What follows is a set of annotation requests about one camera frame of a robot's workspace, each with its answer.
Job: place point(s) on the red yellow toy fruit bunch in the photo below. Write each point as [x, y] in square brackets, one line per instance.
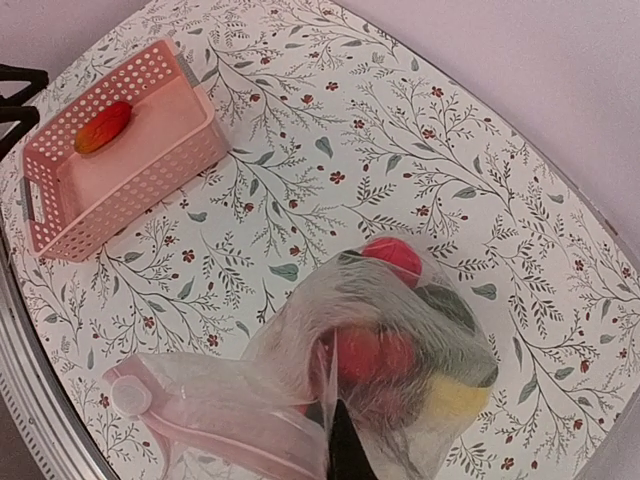
[365, 354]

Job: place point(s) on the orange toy fruit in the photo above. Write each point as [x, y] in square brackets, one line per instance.
[104, 128]

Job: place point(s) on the floral table mat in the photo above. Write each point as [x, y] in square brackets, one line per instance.
[339, 133]

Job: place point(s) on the pink plastic basket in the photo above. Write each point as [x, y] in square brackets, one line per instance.
[74, 203]

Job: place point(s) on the clear zip top bag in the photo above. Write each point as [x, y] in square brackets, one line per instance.
[268, 414]

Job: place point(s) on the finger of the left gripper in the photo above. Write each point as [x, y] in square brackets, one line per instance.
[36, 79]
[23, 118]

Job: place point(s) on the aluminium front rail frame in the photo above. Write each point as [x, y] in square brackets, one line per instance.
[51, 429]

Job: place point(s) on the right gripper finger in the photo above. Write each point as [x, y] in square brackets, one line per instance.
[347, 457]

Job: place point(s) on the yellow toy pepper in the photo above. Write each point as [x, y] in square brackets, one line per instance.
[450, 400]

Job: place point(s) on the green toy pepper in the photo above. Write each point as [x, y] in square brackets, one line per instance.
[449, 303]

